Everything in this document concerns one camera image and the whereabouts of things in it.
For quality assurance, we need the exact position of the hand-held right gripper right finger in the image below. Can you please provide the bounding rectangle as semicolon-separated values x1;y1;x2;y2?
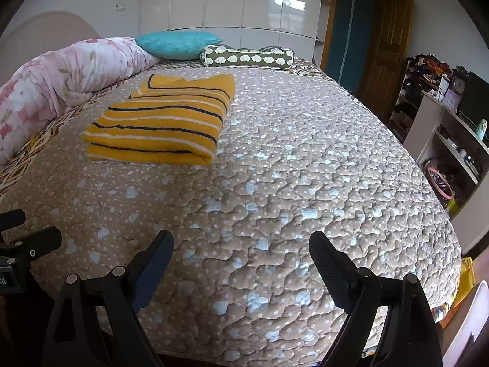
309;231;444;367

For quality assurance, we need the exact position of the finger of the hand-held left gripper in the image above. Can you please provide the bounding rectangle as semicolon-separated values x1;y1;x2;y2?
0;226;62;272
0;209;27;232

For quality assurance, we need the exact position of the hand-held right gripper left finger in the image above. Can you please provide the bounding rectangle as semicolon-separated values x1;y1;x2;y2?
40;230;175;367

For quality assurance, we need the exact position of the yellow striped shirt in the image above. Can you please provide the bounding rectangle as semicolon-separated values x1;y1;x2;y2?
81;73;235;167

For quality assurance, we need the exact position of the geometric patterned blanket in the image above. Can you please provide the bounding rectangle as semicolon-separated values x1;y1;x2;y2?
0;57;465;360

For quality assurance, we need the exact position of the yellow bag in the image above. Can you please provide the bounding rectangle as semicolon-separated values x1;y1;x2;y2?
454;258;476;314

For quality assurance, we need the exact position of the pink hoop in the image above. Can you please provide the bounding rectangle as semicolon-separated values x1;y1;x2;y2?
426;166;455;199

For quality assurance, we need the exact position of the pink floral duvet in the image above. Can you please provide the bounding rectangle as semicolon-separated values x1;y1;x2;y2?
0;37;161;167

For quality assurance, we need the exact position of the white shelf unit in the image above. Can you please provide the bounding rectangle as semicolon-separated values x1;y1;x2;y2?
405;92;489;253

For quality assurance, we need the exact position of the pale pink rounded headboard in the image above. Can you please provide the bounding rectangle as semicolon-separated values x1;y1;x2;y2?
0;11;101;52

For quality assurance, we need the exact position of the purple box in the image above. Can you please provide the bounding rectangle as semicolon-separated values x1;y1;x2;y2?
443;90;463;111

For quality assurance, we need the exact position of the teal pillow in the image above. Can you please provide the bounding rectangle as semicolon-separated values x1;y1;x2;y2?
135;31;223;61

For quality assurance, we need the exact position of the black television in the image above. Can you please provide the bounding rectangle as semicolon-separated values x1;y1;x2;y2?
456;71;489;131

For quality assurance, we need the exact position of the wooden door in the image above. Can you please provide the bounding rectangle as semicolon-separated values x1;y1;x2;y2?
355;0;415;123

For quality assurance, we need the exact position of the pile of colourful clutter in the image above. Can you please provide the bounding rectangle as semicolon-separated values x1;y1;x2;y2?
405;54;455;85

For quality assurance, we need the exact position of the olive patterned bolster pillow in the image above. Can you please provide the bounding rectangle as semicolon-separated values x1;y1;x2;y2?
200;45;296;70

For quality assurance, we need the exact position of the teal door curtain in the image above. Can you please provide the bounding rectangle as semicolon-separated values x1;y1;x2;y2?
325;0;377;92

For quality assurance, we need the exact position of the white glossy wardrobe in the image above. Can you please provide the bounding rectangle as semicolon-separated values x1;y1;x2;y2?
139;0;333;43

